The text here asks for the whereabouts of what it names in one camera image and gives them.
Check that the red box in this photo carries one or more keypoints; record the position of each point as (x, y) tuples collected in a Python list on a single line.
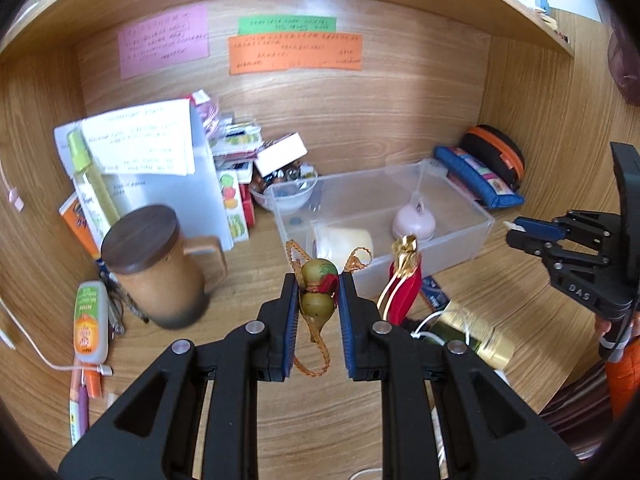
[(248, 205)]

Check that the pink paper note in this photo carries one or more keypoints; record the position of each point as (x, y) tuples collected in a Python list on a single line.
[(165, 40)]

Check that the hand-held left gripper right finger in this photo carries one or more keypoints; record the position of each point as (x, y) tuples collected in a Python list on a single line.
[(346, 330)]

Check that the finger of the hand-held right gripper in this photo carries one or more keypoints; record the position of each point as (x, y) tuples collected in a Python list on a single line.
[(530, 245), (537, 228)]

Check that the dark striped cloth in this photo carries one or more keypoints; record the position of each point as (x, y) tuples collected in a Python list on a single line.
[(575, 405)]

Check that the white plastic cup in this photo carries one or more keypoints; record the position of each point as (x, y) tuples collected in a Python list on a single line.
[(342, 246)]

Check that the blue pencil case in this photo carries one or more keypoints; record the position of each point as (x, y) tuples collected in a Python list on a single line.
[(480, 180)]

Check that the brown ceramic mug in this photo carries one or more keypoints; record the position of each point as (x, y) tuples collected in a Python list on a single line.
[(165, 290)]

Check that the orange carton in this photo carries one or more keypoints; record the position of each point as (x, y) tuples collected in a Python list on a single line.
[(80, 225)]

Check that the white bottle orange label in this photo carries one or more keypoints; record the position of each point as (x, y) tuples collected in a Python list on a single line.
[(90, 325)]

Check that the clear plastic bowl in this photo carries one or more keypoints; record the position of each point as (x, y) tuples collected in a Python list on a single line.
[(287, 197)]

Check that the dark wooden mug lid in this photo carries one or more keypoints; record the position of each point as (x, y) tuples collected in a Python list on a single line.
[(140, 235)]

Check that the black round case orange zip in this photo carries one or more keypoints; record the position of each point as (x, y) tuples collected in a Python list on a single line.
[(492, 147)]

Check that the gold cylinder bottle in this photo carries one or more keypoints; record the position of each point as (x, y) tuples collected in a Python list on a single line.
[(480, 335)]

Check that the orange marker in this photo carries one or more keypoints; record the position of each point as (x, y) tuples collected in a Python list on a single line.
[(93, 385)]

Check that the person's right forearm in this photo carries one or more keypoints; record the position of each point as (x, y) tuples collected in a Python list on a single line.
[(625, 380)]

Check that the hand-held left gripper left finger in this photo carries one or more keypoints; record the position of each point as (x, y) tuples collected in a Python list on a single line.
[(292, 330)]

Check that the orange paper note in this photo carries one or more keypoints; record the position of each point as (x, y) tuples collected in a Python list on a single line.
[(295, 54)]

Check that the red and gold ornament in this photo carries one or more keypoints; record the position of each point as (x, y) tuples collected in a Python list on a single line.
[(402, 295)]

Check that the white handwritten paper sheet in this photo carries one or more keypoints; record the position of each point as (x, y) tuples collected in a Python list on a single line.
[(140, 140)]

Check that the small white box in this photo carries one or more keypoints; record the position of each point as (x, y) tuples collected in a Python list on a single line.
[(280, 154)]

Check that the fruit printed box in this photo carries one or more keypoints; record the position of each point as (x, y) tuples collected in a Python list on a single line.
[(232, 205)]

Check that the maroon cloth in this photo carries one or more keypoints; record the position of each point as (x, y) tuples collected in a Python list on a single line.
[(625, 65)]

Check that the wooden desktop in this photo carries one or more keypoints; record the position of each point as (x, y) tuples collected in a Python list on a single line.
[(500, 280)]

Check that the stack of printed packets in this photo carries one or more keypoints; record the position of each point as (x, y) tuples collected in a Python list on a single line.
[(225, 130)]

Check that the dark blue card box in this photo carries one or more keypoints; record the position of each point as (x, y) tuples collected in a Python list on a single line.
[(432, 296)]

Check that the pink round macaron-shaped gadget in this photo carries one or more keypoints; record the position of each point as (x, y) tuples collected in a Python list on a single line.
[(412, 222)]

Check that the clear plastic storage box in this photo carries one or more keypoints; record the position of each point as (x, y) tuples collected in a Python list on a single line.
[(360, 195)]

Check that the green paper note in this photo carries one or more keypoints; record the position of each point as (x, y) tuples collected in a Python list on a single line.
[(285, 25)]

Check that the white paper folder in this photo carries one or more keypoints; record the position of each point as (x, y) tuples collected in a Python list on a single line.
[(205, 185)]

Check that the small metal tool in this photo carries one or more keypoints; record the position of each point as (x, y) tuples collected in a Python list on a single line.
[(116, 310)]

